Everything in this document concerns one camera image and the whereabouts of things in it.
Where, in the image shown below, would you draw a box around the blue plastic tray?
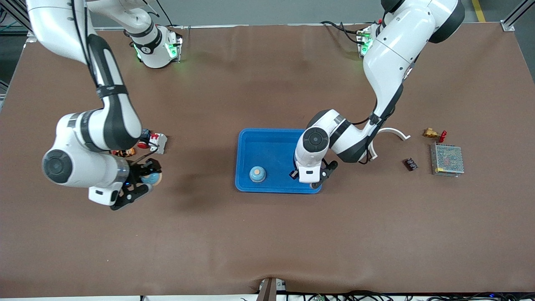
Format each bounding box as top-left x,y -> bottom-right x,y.
235,128 -> 322,194

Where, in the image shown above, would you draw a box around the aluminium frame with corner bracket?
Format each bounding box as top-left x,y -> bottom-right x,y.
502,0 -> 535,32

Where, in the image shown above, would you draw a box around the white red circuit breaker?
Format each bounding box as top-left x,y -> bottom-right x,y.
148,133 -> 168,155

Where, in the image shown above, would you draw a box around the blue call bell black marks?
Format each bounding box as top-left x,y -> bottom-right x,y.
141,171 -> 163,186

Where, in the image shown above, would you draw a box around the perforated metal power supply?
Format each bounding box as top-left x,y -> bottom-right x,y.
430,142 -> 465,178

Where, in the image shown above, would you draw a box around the white curved plastic bracket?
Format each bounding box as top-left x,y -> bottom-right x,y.
368,128 -> 411,162

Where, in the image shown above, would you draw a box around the brass valve red handle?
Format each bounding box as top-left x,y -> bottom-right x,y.
423,128 -> 448,143

